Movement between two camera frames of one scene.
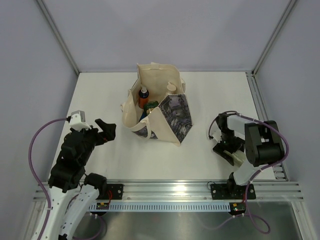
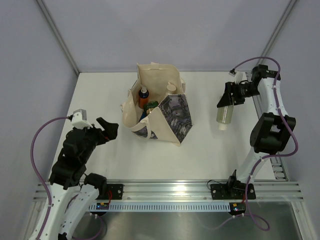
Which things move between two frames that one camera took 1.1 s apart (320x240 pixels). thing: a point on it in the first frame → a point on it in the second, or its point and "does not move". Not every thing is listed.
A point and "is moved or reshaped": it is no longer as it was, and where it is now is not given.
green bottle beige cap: x=239 y=157 is moved or reshaped
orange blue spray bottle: x=143 y=97 does not move
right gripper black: x=219 y=149 → x=227 y=99
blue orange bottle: x=143 y=115 does not move
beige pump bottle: x=171 y=88 does not move
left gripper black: x=108 y=130 does not move
